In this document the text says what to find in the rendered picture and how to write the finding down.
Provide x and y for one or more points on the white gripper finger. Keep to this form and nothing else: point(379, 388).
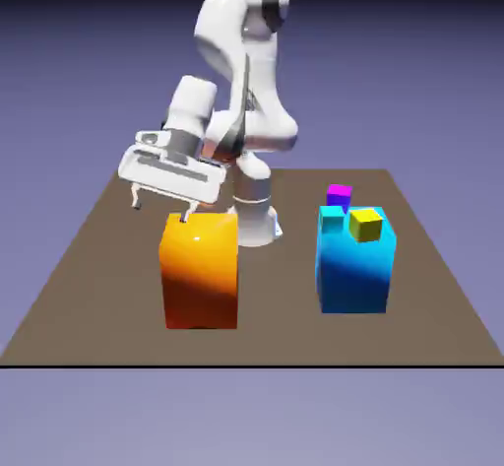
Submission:
point(136, 198)
point(188, 213)

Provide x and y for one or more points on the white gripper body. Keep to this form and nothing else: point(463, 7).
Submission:
point(173, 174)

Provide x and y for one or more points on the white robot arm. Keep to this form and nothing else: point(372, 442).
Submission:
point(256, 60)

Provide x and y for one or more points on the small cyan cube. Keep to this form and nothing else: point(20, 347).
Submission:
point(333, 218)

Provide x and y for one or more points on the small magenta cube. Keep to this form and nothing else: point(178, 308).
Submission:
point(338, 195)

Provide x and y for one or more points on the small yellow cube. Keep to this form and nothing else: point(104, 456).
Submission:
point(366, 225)

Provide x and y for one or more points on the large orange box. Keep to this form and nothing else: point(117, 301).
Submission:
point(199, 269)

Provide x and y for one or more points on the large blue box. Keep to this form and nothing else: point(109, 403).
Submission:
point(354, 273)

